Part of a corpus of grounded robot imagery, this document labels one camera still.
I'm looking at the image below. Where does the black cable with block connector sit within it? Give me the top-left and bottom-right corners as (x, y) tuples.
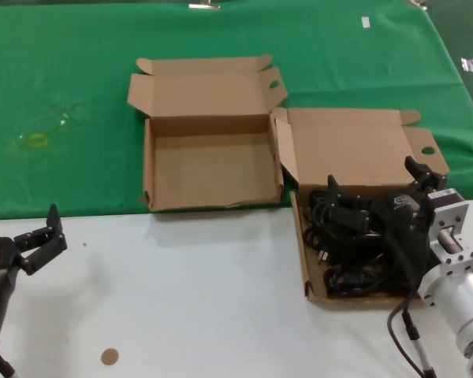
(325, 263), (419, 299)

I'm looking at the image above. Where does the round brown cardboard disc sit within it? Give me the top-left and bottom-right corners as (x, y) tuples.
(101, 348), (120, 367)

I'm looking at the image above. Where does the open brown cardboard box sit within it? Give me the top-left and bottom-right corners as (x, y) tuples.
(270, 106), (451, 306)

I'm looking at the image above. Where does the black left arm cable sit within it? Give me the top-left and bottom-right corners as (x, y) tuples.
(0, 350), (19, 378)

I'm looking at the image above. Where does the green table cloth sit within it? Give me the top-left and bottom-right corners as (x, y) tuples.
(0, 0), (473, 220)

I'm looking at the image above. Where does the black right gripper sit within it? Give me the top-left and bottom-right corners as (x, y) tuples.
(326, 155), (448, 293)

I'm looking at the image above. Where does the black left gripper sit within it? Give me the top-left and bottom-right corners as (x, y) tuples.
(0, 203), (69, 279)

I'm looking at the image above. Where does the black cable with silver prongs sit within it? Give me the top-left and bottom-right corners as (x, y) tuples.
(302, 224), (395, 271)

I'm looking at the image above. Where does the cardboard box with torn rim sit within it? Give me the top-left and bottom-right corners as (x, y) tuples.
(126, 54), (289, 213)

